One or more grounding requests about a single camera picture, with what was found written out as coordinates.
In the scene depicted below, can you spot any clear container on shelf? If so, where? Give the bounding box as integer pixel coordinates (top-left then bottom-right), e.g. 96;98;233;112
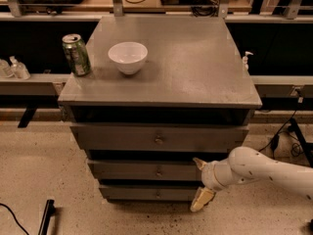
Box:
0;60;14;78

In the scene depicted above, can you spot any grey top drawer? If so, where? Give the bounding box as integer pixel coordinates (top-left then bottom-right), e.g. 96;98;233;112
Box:
70;122;248;153

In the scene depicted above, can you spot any black floor cable left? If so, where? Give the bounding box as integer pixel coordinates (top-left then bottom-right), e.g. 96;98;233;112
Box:
0;203;29;235

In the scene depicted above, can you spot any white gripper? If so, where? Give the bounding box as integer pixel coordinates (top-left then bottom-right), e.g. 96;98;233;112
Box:
190;158;234;212

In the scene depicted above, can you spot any green soda can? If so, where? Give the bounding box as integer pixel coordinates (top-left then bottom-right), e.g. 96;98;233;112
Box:
62;33;91;76

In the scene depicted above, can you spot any black stand foot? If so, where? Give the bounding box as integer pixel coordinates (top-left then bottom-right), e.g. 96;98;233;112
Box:
38;199;56;235

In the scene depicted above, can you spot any grey wooden drawer cabinet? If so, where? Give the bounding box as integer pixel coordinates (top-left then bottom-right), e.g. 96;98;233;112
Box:
58;15;263;206

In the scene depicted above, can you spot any white pump bottle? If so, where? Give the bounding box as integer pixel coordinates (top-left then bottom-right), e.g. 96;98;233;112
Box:
242;51;254;71

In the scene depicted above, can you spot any black table leg right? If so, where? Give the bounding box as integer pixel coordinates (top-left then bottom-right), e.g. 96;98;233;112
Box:
290;117;313;167

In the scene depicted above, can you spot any clear bottle on shelf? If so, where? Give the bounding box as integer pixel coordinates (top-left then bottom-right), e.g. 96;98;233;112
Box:
10;56;30;79

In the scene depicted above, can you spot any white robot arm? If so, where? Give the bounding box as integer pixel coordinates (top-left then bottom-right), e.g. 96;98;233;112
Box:
190;146;313;212

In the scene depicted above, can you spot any white ceramic bowl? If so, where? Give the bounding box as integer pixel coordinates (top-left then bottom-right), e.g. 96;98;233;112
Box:
108;42;148;75

